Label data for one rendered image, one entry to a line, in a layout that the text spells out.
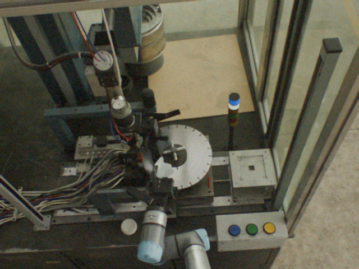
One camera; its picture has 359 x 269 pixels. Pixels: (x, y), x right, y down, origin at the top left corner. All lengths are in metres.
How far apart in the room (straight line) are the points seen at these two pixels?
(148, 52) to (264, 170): 0.88
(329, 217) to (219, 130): 1.05
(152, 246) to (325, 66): 0.71
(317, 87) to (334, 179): 1.81
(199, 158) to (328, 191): 1.29
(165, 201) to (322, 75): 0.63
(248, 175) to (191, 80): 0.74
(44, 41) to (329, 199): 1.98
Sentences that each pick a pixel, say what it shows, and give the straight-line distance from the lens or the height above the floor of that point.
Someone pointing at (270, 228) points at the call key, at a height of 0.91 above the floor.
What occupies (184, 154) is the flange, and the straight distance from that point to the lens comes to 1.66.
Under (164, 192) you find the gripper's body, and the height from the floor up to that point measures 1.25.
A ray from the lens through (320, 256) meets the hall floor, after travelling 2.57.
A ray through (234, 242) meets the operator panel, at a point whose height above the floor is 0.86.
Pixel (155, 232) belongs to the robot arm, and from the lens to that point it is 1.22.
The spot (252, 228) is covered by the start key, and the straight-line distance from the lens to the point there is 1.58.
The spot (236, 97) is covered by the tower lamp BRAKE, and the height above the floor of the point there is 1.16.
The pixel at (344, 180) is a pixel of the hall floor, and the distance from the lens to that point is 2.81.
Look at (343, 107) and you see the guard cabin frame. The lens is 0.94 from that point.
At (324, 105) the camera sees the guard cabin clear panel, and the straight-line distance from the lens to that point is 1.11.
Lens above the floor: 2.39
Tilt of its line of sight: 57 degrees down
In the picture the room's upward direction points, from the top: 7 degrees counter-clockwise
